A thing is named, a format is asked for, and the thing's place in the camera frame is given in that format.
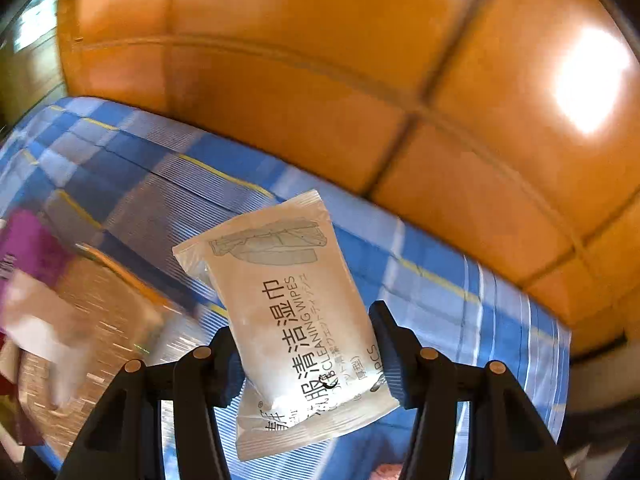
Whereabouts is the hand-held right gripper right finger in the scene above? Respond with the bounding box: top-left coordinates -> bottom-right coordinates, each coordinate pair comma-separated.
369,301 -> 571,480

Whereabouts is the blue plaid bed sheet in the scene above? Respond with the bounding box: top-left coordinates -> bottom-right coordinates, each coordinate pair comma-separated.
0,97 -> 573,480

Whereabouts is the pink soft item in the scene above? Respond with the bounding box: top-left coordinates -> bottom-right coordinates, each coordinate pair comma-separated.
372,462 -> 408,480

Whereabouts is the dark red packet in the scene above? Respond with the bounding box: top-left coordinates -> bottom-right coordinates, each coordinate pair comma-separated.
0,340 -> 46,446

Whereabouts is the white wet wipes packet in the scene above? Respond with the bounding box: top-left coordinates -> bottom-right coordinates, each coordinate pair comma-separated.
172,189 -> 401,462

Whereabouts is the purple packet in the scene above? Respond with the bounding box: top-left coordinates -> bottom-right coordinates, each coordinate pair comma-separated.
0,210 -> 76,301

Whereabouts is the wooden wardrobe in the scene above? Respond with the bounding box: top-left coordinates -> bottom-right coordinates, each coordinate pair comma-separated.
55,0 -> 640,356

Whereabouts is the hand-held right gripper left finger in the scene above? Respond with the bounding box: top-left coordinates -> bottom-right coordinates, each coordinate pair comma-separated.
60,327 -> 244,480

